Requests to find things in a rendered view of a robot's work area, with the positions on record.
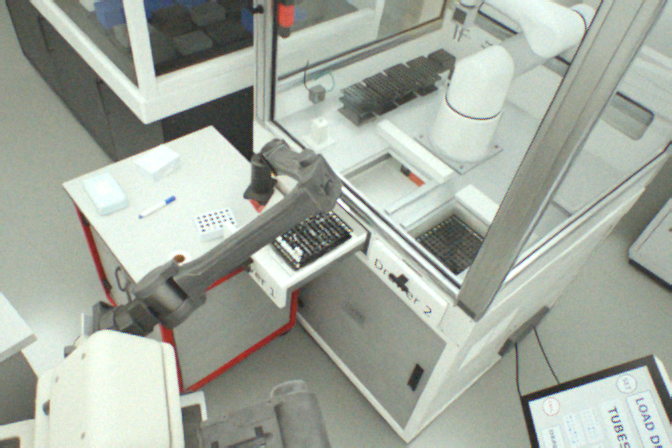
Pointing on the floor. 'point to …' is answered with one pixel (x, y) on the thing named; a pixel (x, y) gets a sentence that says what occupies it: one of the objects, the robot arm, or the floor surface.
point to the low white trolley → (197, 325)
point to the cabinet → (413, 337)
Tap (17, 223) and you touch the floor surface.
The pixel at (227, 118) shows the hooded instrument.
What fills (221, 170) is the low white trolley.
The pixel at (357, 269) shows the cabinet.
